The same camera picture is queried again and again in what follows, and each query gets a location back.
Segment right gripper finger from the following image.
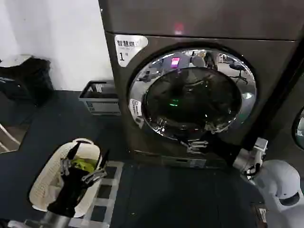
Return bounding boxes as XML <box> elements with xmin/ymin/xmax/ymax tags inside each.
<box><xmin>174</xmin><ymin>134</ymin><xmax>208</xmax><ymax>147</ymax></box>
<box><xmin>186</xmin><ymin>145</ymin><xmax>208</xmax><ymax>156</ymax></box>

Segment round dryer door dark glass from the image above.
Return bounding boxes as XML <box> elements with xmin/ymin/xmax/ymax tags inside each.
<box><xmin>291</xmin><ymin>111</ymin><xmax>304</xmax><ymax>148</ymax></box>

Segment grey plastic crate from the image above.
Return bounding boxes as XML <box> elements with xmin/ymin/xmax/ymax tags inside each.
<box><xmin>79</xmin><ymin>80</ymin><xmax>121</xmax><ymax>116</ymax></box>

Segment white curved frame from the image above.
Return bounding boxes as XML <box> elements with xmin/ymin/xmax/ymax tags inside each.
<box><xmin>0</xmin><ymin>123</ymin><xmax>22</xmax><ymax>153</ymax></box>

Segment white woven laundry basket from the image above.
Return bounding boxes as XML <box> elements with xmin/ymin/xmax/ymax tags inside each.
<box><xmin>28</xmin><ymin>137</ymin><xmax>103</xmax><ymax>219</ymax></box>

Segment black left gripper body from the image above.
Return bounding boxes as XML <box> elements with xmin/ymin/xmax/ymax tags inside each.
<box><xmin>47</xmin><ymin>173</ymin><xmax>86</xmax><ymax>217</ymax></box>

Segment black plastic crate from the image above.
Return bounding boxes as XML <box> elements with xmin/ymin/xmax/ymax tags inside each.
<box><xmin>0</xmin><ymin>57</ymin><xmax>55</xmax><ymax>107</ymax></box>

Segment round chrome glass dryer door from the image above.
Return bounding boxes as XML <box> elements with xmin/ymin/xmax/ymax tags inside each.
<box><xmin>129</xmin><ymin>46</ymin><xmax>258</xmax><ymax>141</ymax></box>

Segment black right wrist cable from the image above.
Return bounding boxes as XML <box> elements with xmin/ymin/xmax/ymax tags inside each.
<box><xmin>246</xmin><ymin>153</ymin><xmax>266</xmax><ymax>180</ymax></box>

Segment grey dryer without sticker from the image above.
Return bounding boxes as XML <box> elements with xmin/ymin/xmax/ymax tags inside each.
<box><xmin>284</xmin><ymin>54</ymin><xmax>304</xmax><ymax>167</ymax></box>

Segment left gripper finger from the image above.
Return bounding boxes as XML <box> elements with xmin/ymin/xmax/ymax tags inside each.
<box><xmin>81</xmin><ymin>149</ymin><xmax>111</xmax><ymax>184</ymax></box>
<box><xmin>60</xmin><ymin>143</ymin><xmax>80</xmax><ymax>177</ymax></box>

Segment white cloth on black crate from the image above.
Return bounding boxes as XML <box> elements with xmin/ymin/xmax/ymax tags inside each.
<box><xmin>0</xmin><ymin>54</ymin><xmax>33</xmax><ymax>68</ymax></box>

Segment yellow-green garment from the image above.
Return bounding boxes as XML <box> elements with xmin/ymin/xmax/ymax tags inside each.
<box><xmin>70</xmin><ymin>158</ymin><xmax>98</xmax><ymax>172</ymax></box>

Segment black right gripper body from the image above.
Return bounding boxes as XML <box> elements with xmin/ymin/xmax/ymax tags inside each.
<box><xmin>206</xmin><ymin>134</ymin><xmax>243</xmax><ymax>167</ymax></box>

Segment grey dryer with number sticker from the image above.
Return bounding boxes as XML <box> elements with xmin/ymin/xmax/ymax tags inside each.
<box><xmin>98</xmin><ymin>0</ymin><xmax>304</xmax><ymax>170</ymax></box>

